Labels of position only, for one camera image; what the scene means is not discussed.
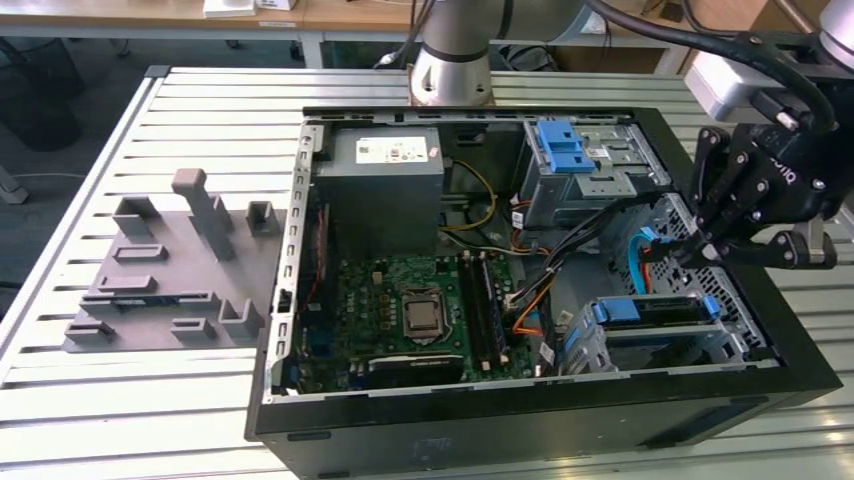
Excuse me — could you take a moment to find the grey power supply unit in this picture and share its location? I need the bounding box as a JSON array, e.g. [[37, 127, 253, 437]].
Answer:
[[312, 124, 447, 259]]

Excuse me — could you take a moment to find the black PC case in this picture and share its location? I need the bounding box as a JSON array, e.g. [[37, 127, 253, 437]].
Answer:
[[243, 103, 843, 477]]

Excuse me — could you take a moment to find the wooden desk white frame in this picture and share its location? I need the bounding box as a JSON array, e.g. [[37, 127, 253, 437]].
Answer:
[[299, 0, 708, 76], [0, 0, 321, 69]]

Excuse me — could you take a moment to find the blue wire with black plug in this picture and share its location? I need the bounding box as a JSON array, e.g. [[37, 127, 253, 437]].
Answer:
[[630, 227, 708, 297]]

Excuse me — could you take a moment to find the black wire bundle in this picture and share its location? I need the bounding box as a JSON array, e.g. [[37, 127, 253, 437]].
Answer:
[[506, 192, 668, 309]]

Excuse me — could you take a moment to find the metal disk bay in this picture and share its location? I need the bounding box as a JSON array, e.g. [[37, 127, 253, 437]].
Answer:
[[563, 294, 768, 374]]

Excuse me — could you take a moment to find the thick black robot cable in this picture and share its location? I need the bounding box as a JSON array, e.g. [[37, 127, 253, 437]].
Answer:
[[584, 0, 840, 135]]

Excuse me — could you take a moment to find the blue drive latch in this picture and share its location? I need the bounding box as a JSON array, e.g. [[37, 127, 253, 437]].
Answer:
[[536, 119, 595, 175]]

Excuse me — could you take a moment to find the red wire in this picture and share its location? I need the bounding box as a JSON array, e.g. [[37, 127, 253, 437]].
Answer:
[[303, 204, 332, 309]]

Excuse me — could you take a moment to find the light wooden cabinet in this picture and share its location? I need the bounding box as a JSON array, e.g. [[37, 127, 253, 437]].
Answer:
[[679, 0, 826, 76]]

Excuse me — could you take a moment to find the grey parts rack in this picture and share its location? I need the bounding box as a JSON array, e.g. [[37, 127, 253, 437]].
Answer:
[[63, 168, 288, 357]]

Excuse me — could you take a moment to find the RAM stick with black chips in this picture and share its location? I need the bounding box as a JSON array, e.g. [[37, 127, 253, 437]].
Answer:
[[479, 252, 515, 369]]

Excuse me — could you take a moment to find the grey stand foot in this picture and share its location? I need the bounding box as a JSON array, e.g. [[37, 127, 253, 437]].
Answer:
[[0, 167, 32, 205]]

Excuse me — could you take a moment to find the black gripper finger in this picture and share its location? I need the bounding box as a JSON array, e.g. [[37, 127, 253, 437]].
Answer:
[[679, 126, 754, 266], [703, 230, 806, 270]]

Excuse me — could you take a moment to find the yellow wire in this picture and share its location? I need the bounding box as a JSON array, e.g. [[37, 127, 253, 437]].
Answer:
[[439, 158, 499, 232]]

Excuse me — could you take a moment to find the black graphics card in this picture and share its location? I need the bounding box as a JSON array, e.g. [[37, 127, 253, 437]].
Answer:
[[365, 354, 466, 387]]

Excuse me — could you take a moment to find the metal drive cage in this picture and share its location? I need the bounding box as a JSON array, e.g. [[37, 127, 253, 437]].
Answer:
[[519, 119, 675, 231]]

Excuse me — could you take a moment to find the black bag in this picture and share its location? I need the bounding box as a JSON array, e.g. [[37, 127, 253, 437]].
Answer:
[[496, 43, 562, 72]]

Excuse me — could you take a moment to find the green motherboard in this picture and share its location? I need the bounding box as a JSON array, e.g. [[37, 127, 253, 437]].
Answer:
[[296, 254, 539, 391]]

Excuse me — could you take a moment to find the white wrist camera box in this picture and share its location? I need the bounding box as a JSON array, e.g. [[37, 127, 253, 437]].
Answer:
[[684, 49, 792, 121]]

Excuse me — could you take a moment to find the silver CPU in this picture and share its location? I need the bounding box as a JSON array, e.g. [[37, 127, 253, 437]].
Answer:
[[407, 302, 443, 334]]

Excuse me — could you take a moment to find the black CPU socket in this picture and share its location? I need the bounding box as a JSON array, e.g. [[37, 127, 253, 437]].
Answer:
[[399, 286, 452, 347]]

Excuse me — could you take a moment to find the orange flat wire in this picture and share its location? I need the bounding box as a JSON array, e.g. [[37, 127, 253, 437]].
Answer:
[[512, 304, 555, 337]]

